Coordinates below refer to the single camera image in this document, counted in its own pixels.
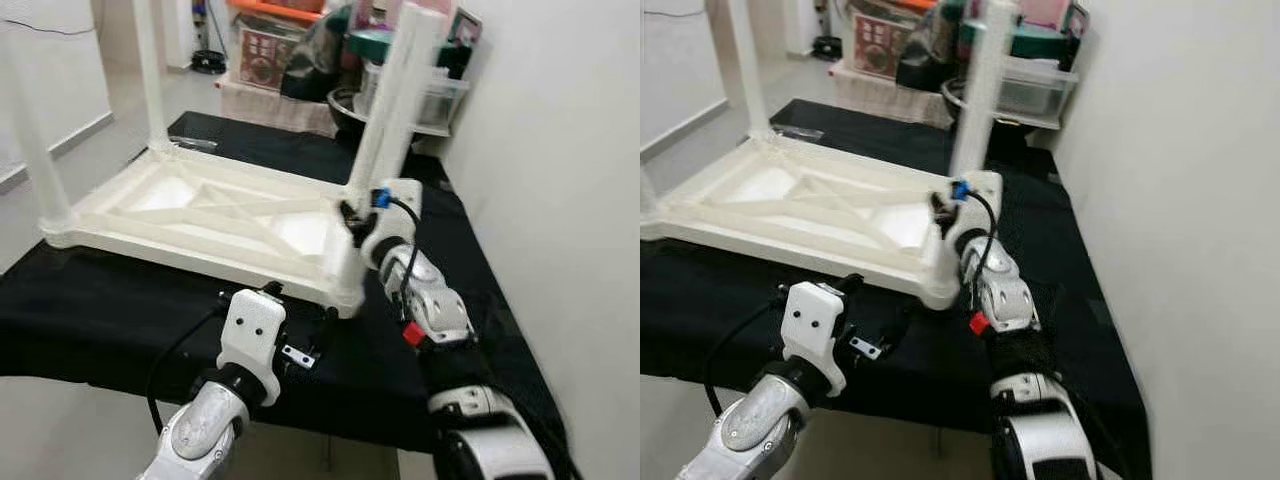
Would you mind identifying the white plastic table top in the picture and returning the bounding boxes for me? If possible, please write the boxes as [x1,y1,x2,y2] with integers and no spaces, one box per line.
[640,133,966,311]
[40,140,371,319]

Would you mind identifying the black wok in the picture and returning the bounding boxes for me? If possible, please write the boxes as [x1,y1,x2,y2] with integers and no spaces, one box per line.
[940,80,1041,138]
[327,88,373,139]

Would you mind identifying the black table cloth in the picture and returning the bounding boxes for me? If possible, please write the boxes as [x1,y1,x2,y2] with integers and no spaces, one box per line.
[0,110,576,480]
[640,98,1153,480]

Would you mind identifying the beige bench cover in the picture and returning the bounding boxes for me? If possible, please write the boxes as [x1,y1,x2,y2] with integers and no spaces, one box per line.
[218,78,339,138]
[830,62,956,128]

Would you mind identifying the clear plastic storage box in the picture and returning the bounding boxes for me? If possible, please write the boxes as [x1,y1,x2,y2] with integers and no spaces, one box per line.
[355,65,471,138]
[965,55,1081,129]

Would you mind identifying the black bag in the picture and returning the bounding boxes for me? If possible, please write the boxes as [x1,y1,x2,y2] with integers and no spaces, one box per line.
[895,5,961,93]
[282,8,349,103]

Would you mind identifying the dark green box lid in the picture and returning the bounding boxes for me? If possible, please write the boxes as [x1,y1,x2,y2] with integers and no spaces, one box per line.
[345,30,396,63]
[958,20,1063,59]

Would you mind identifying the red printed carton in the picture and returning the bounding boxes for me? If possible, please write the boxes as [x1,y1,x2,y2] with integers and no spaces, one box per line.
[855,15,911,79]
[238,25,288,89]

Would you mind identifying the orange lid storage box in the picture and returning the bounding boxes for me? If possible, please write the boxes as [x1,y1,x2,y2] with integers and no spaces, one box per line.
[850,0,941,79]
[228,0,326,89]

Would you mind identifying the pink package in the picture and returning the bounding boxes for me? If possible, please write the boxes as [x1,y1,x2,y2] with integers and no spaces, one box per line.
[1018,0,1091,41]

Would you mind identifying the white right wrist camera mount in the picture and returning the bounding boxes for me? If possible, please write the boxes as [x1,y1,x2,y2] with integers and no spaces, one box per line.
[945,170,1003,251]
[360,180,423,266]

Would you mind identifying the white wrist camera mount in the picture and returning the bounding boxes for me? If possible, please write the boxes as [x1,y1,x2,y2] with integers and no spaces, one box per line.
[780,282,851,396]
[945,170,1003,251]
[360,180,423,266]
[217,288,288,401]

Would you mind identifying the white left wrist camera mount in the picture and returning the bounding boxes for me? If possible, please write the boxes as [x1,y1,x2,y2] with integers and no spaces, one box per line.
[780,282,851,396]
[217,288,288,401]

